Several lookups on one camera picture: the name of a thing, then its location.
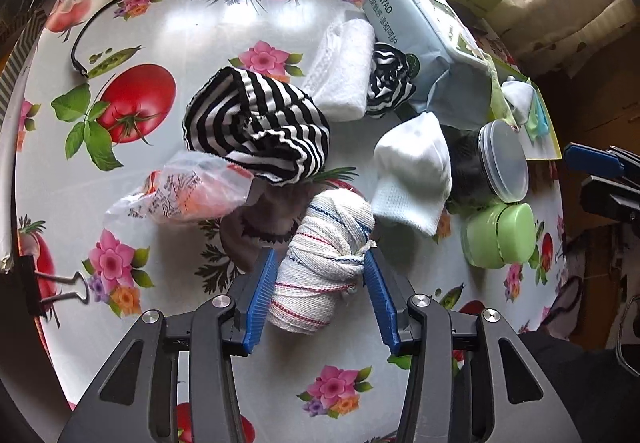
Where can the yellow-green box lid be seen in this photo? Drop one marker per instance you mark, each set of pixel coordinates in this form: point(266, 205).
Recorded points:
point(549, 145)

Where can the wet wipes pack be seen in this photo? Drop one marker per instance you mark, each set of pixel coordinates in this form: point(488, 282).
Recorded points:
point(425, 38)

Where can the blue face mask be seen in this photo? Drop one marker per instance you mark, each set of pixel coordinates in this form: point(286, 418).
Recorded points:
point(539, 120)

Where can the clear plastic bag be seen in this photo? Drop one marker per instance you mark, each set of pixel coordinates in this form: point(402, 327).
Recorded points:
point(175, 193)

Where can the small striped sock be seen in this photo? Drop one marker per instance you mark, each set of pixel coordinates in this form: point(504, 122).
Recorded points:
point(387, 83)

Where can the floral tablecloth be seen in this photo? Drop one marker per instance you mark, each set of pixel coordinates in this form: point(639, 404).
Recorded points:
point(165, 38)

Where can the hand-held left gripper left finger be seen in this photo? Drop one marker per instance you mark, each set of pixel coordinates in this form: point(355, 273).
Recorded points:
point(260, 298)

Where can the brown wooden cabinet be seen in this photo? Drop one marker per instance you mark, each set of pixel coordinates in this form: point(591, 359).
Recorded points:
point(600, 98)

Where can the clear round plastic container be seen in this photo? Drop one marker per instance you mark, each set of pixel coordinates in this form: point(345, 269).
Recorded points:
point(500, 163)

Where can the white sock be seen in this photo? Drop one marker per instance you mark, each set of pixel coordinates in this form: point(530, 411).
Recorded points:
point(415, 163)
point(517, 95)

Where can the white knit cloth bundle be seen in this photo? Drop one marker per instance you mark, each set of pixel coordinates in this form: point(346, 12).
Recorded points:
point(320, 248)

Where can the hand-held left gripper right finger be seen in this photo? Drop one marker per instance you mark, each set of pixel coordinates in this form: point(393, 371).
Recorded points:
point(380, 303)

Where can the dark clothing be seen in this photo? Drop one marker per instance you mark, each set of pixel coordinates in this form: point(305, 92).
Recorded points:
point(575, 383)

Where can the white towel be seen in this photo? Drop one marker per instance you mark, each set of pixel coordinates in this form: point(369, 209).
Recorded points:
point(340, 73)

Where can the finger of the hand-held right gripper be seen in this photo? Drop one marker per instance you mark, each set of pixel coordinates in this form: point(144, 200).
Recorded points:
point(595, 158)
point(610, 195)

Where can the large striped sock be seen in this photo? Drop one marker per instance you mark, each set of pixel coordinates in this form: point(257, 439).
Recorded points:
point(260, 113)

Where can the black binder clip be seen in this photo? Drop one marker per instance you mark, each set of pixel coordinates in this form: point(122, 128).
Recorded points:
point(30, 283)

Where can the brown cloth with black trim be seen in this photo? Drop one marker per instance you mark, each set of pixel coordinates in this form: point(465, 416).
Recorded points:
point(265, 218)

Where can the green rounded case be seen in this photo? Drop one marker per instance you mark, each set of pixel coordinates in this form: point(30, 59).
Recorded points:
point(495, 235)

